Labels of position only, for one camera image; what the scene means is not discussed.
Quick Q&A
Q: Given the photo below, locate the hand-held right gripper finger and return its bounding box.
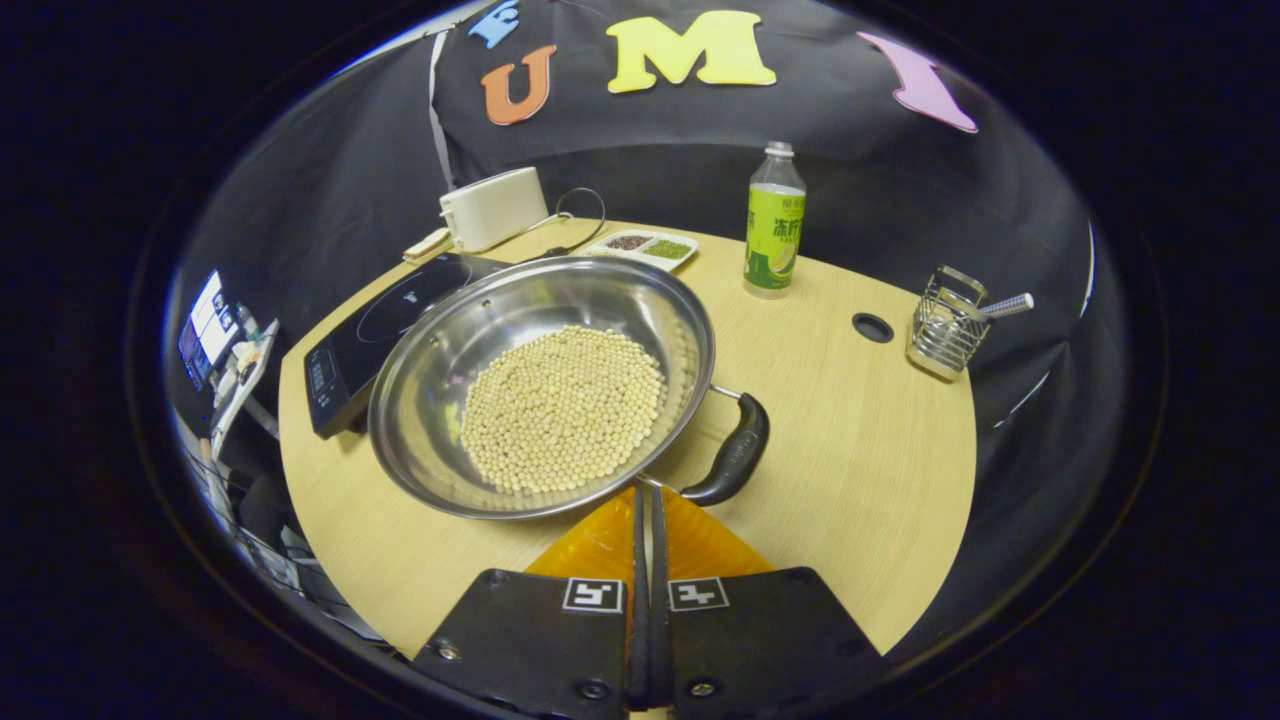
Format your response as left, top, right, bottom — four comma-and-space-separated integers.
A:
410, 487, 646, 713
648, 487, 886, 713

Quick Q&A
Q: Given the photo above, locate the stainless steel pot black handle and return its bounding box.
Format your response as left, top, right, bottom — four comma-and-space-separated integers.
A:
368, 255, 771, 521

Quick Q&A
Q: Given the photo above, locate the black induction cooktop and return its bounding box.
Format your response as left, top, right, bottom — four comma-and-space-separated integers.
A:
303, 253, 511, 439

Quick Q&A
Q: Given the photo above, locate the pile of soybeans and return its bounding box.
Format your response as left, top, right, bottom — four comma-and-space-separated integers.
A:
460, 325, 668, 494

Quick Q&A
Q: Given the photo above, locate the white divided dish with beans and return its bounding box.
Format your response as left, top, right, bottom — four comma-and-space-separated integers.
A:
583, 230, 699, 273

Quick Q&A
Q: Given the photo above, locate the green label drink bottle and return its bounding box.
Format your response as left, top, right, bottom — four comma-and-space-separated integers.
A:
743, 141, 807, 300

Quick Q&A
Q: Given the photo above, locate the white toaster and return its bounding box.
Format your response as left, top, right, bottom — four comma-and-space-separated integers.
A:
440, 167, 549, 253

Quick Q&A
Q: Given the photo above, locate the computer monitor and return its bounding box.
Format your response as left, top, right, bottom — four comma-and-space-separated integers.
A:
178, 270, 238, 391

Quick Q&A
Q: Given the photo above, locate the metal wire utensil holder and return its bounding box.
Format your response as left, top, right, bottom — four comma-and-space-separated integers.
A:
907, 265, 991, 381

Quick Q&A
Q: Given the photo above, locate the black power cable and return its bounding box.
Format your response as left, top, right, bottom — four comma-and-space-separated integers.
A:
520, 187, 608, 263

